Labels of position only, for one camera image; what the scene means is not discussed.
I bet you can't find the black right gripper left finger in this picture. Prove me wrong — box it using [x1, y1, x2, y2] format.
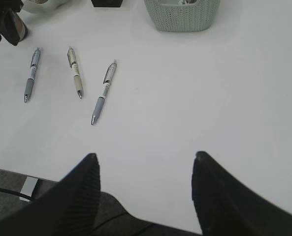
[0, 153, 101, 236]

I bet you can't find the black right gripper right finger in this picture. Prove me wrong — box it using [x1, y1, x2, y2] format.
[192, 151, 292, 236]

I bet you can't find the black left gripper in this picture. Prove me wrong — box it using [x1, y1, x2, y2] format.
[0, 0, 22, 46]

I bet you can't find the brown coffee bottle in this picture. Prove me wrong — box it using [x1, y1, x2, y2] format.
[12, 12, 28, 41]

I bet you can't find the large paper ball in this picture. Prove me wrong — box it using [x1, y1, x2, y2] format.
[178, 0, 197, 5]

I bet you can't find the blue clip pen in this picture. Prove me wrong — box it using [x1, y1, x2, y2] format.
[24, 47, 42, 103]

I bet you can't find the green wavy glass plate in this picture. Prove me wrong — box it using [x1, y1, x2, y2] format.
[22, 0, 68, 14]

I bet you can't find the yellow clip pen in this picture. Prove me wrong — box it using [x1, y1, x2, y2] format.
[67, 46, 83, 99]

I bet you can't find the black mesh pen holder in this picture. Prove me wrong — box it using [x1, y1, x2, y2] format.
[91, 0, 123, 8]

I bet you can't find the black clip pen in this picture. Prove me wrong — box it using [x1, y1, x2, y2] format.
[91, 60, 117, 125]

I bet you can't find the green plastic basket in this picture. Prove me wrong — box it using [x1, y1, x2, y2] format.
[144, 0, 220, 32]

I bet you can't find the black cable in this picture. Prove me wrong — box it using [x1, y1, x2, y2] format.
[0, 186, 32, 201]

